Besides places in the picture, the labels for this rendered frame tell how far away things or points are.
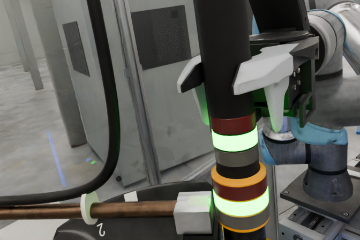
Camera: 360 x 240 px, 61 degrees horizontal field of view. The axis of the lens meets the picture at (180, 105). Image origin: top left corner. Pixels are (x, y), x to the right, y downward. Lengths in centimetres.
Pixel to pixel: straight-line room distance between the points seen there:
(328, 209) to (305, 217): 9
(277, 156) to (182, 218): 78
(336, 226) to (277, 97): 91
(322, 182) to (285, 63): 89
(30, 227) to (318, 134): 51
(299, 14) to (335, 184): 83
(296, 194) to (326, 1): 62
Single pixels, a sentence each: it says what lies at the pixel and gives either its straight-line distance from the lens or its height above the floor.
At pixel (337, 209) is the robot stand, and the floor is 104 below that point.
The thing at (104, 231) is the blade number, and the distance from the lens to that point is 45.
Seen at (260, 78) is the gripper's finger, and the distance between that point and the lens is 20.
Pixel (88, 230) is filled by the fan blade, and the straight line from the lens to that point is 46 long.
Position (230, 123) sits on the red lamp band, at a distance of 22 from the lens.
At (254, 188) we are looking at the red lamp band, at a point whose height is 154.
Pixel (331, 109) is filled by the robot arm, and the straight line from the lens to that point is 48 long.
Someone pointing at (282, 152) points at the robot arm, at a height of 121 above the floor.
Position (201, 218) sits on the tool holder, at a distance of 26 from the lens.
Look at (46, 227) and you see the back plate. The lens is 65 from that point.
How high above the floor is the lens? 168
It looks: 17 degrees down
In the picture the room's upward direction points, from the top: 9 degrees counter-clockwise
